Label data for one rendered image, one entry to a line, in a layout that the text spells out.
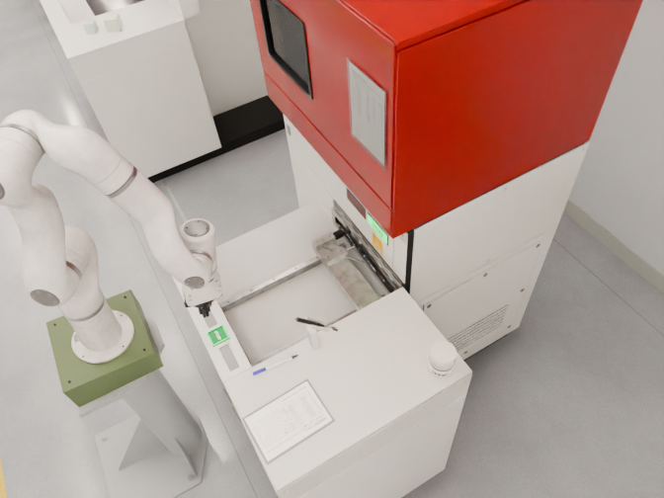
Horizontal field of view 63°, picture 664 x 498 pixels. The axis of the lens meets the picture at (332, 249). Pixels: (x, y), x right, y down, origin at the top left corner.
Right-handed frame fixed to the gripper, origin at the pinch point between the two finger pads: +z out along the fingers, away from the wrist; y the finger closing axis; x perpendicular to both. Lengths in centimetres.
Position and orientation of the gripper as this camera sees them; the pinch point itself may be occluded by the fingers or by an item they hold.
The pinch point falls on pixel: (204, 309)
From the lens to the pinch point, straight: 158.5
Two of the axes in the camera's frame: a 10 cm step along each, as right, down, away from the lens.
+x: 4.9, 6.5, -5.7
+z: -1.1, 7.0, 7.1
